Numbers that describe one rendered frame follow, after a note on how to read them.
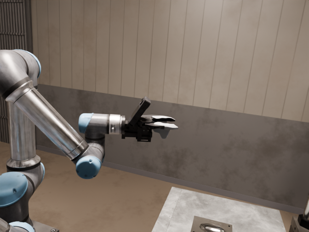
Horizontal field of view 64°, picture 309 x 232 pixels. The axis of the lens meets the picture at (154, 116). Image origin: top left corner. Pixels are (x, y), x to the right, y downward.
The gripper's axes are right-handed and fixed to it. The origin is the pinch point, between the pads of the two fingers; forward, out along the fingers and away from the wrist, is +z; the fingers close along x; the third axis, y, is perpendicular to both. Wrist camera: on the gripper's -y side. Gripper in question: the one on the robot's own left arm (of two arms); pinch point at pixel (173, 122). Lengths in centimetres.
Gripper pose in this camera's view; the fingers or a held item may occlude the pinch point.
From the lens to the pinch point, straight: 96.4
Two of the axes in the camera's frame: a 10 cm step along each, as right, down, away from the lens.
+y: -0.9, 9.2, 3.8
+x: 0.9, 3.8, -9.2
